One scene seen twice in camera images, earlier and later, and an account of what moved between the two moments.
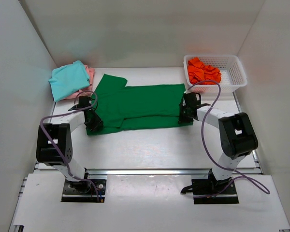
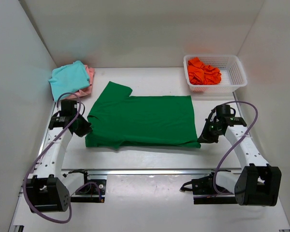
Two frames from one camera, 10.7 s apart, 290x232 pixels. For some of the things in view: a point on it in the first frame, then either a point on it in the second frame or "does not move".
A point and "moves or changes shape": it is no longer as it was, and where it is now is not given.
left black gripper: x=98 y=122 -> x=85 y=128
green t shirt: x=115 y=107 moves or changes shape
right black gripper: x=181 y=120 -> x=205 y=137
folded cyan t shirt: x=66 y=78 does not move
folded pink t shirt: x=91 y=73 does not move
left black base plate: x=83 y=191 does not move
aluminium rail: x=151 y=171 does not move
